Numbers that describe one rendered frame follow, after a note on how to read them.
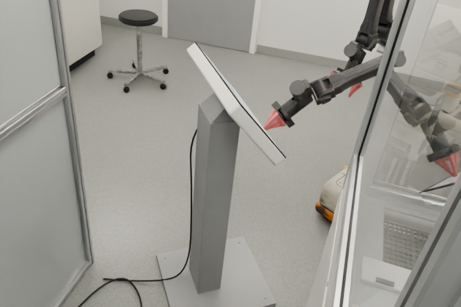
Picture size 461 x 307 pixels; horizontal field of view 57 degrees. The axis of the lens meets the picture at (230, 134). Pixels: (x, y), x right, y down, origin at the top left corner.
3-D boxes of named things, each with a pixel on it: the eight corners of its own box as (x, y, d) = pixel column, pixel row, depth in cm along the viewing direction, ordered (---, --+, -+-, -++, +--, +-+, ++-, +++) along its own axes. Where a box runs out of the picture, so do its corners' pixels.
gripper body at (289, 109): (283, 116, 148) (300, 103, 147) (272, 103, 156) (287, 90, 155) (291, 127, 152) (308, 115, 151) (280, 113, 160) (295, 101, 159)
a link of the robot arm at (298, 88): (332, 100, 151) (323, 81, 154) (327, 87, 140) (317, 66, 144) (301, 114, 153) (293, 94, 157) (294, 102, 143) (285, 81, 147)
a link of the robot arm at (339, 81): (440, 59, 144) (424, 34, 149) (442, 50, 139) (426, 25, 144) (321, 108, 152) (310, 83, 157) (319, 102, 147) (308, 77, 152)
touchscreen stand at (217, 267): (242, 239, 242) (267, 79, 187) (275, 306, 207) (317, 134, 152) (156, 258, 226) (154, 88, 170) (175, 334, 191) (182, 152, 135)
